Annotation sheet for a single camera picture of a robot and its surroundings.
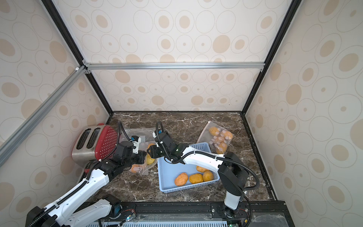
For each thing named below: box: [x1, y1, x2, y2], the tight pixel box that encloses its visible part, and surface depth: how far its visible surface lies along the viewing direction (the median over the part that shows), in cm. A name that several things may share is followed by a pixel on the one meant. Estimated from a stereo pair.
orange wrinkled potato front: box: [174, 172, 189, 187], surface depth 81 cm
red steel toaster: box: [71, 122, 119, 170], surface depth 83 cm
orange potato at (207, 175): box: [202, 170, 214, 182], surface depth 80 cm
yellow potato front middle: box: [189, 173, 204, 184], surface depth 81 cm
